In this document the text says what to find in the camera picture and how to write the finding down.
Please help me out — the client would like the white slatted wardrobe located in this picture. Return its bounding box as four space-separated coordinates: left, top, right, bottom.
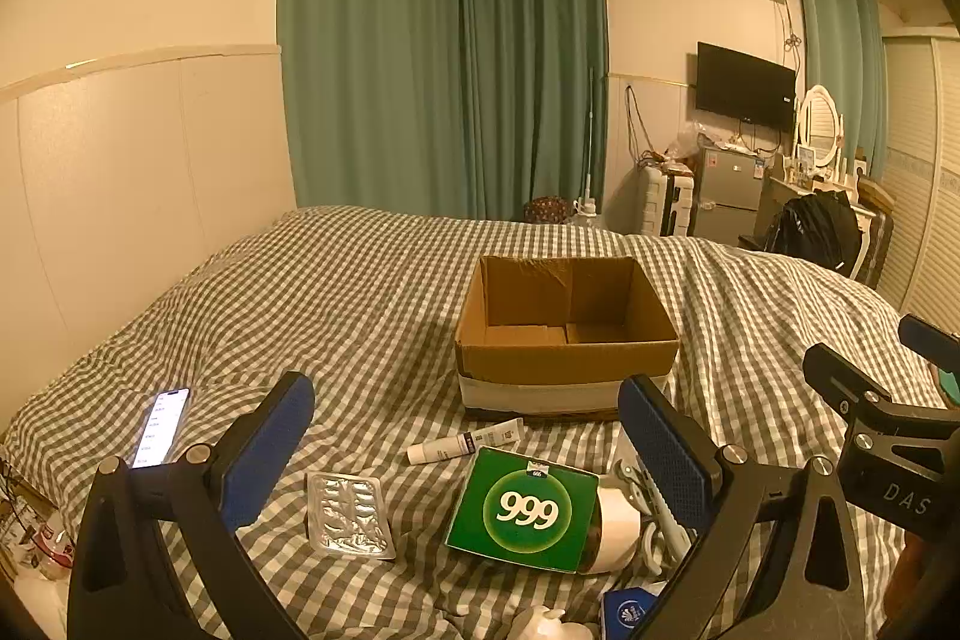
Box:
874 29 960 338

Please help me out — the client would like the white cable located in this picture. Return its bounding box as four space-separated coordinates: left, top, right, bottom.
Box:
611 437 692 575

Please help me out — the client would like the white suitcase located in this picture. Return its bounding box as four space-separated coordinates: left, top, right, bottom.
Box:
637 164 700 238

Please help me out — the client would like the white dressing table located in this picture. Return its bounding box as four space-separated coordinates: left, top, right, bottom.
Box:
752 169 880 281

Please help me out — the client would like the white pole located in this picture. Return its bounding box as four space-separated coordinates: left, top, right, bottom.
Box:
574 66 602 223

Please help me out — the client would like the small silver fridge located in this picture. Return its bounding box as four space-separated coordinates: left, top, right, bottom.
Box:
690 145 773 247

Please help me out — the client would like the black bag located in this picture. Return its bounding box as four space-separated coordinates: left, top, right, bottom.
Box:
763 190 863 272

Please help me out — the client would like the brown bottle white label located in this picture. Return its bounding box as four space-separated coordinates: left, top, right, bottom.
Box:
581 486 646 574

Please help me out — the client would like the white ointment tube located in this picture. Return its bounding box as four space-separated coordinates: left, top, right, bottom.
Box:
407 419 524 465

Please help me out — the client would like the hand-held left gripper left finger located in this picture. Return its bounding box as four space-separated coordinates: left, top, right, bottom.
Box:
66 370 316 640

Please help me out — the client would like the open cardboard box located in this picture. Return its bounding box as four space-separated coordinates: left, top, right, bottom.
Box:
454 255 681 420

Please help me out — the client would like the green medicine box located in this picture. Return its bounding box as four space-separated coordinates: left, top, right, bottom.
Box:
445 446 601 574

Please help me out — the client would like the plastic bottle red label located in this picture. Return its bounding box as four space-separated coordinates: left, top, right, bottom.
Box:
26 509 76 582

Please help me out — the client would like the narrow green curtain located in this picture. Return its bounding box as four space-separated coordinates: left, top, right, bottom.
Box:
793 0 888 184

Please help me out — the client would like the silver blister pack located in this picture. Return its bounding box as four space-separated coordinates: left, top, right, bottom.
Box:
306 471 397 562

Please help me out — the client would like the white figurine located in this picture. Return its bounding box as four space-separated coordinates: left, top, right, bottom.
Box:
510 605 601 640

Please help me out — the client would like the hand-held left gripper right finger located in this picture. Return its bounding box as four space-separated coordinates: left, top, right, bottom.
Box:
616 374 871 640

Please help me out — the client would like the wide green curtain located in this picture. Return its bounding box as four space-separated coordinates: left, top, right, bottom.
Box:
276 0 481 221

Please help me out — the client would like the checked bedspread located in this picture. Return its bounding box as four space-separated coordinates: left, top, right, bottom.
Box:
0 205 947 640

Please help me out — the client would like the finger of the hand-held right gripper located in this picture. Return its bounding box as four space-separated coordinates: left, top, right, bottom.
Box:
898 313 960 408
802 343 960 457

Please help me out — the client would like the wall-mounted television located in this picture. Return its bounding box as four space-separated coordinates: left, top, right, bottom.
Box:
695 40 798 133

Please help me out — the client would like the clear plastic bag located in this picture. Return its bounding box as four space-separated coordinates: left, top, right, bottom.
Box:
671 120 710 158

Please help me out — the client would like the oval white-framed mirror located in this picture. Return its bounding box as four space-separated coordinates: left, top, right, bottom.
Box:
795 84 845 173

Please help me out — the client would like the green corner curtain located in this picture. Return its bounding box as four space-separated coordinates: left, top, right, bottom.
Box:
450 0 611 229

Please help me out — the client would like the smartphone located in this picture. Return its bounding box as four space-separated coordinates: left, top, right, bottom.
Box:
131 387 192 469

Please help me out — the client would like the blue round-logo packet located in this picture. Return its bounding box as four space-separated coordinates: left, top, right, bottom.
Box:
600 582 668 640

